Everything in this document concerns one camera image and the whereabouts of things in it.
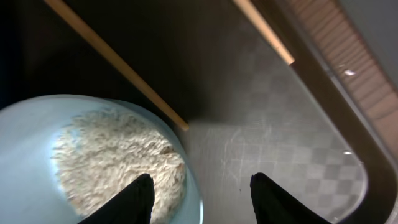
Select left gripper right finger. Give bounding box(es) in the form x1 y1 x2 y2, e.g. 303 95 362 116
250 172 330 224

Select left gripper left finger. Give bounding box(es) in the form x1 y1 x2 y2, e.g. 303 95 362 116
79 174 155 224

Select light blue bowl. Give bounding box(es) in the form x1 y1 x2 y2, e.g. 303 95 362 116
0 94 205 224

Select grey dishwasher rack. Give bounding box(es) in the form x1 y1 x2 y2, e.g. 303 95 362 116
339 0 397 85

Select rice leftovers in bowl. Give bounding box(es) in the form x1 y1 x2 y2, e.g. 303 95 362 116
52 108 186 223

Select brown serving tray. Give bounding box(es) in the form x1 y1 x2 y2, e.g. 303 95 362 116
1 1 397 223

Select right wooden chopstick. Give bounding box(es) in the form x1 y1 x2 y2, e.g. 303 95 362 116
233 0 295 65

